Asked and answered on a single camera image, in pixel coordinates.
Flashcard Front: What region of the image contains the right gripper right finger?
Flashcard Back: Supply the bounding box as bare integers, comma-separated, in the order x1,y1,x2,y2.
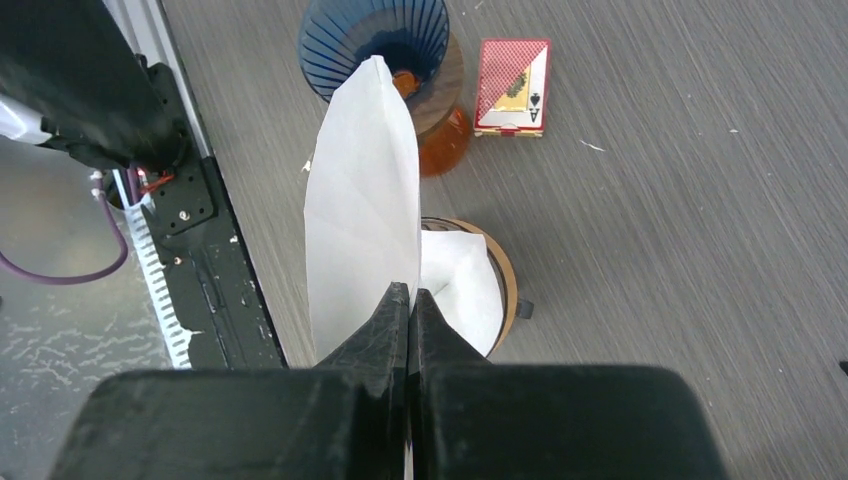
407,290,727,479

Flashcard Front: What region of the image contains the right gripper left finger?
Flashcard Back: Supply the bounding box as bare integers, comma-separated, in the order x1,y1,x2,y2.
50,283,410,479

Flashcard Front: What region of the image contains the white paper coffee filter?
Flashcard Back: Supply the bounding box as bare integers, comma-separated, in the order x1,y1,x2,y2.
420,231,504,356

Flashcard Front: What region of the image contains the clear smoky glass dripper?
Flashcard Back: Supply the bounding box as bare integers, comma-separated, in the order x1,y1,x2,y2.
421,217,520,357

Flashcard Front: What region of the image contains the amber glass carafe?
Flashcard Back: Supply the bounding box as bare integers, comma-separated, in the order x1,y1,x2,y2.
419,107,472,177

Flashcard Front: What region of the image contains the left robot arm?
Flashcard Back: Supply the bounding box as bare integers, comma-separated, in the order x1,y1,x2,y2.
1,1,197,173

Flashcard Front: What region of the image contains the playing card box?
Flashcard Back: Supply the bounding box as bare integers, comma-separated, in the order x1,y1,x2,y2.
473,38,551,138

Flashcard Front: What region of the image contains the grey dripper with handle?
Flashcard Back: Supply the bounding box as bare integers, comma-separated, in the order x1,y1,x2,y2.
515,299,535,319

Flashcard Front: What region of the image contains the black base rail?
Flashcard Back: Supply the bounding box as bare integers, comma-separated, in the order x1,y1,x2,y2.
106,1,287,369

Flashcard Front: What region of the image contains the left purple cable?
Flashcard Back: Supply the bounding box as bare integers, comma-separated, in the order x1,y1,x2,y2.
0,172,144,287

